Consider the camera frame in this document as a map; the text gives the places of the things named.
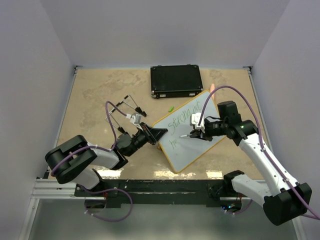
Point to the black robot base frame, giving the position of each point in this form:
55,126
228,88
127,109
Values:
112,193

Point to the white green whiteboard marker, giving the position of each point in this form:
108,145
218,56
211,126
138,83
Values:
185,135

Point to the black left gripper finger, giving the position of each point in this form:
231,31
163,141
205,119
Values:
156,133
146,138

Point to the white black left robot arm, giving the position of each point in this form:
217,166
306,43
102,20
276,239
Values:
69,161

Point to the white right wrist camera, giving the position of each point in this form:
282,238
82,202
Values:
197,122

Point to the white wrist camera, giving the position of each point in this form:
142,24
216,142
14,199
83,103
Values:
197,122
135,118

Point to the black hard case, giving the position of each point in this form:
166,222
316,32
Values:
175,81

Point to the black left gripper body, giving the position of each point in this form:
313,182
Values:
139,139

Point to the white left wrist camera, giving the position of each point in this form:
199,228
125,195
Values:
135,118

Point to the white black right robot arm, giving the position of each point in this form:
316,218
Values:
283,198

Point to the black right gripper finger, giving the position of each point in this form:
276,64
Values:
205,137
195,134

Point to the pink small object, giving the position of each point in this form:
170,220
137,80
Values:
212,88

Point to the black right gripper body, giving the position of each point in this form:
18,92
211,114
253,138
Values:
214,128

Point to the metal wire easel stand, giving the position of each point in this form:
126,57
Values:
117,114

